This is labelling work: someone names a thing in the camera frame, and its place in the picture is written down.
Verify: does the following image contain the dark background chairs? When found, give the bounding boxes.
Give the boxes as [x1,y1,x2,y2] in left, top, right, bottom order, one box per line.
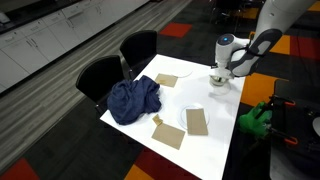
[209,0,264,34]

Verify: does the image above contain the white kitchen cabinets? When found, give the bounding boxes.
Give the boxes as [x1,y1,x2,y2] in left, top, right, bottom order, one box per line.
[0,0,151,95]

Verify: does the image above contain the crumpled blue cloth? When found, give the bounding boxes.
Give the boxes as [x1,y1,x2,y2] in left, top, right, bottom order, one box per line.
[106,74,163,126]

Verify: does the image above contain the black orange bar clamp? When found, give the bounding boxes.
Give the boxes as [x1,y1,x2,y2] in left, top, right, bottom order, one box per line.
[254,94,297,119]
[266,126,299,147]

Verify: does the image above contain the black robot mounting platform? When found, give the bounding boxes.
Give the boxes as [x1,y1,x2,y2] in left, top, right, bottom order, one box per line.
[269,78,320,180]

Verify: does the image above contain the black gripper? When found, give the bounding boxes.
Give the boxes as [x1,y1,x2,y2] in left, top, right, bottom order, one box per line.
[211,65,234,82]

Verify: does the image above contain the white plate under napkin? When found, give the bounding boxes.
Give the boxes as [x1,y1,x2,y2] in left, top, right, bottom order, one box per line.
[178,104,211,132]

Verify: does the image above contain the black chair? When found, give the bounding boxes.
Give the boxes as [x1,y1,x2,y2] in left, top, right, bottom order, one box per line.
[75,54,126,116]
[119,30,158,81]

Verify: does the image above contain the empty white plate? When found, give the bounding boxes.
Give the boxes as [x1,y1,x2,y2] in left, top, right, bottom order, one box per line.
[171,63,194,79]

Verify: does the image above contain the brown napkin lying on plate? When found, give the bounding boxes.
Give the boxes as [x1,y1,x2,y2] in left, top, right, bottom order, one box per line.
[185,108,209,136]

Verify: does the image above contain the large brown paper napkin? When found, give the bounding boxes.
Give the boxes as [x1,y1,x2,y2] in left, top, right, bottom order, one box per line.
[151,122,186,151]

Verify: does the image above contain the small crumpled brown paper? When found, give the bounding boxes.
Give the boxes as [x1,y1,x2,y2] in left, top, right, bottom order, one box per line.
[152,113,164,127]

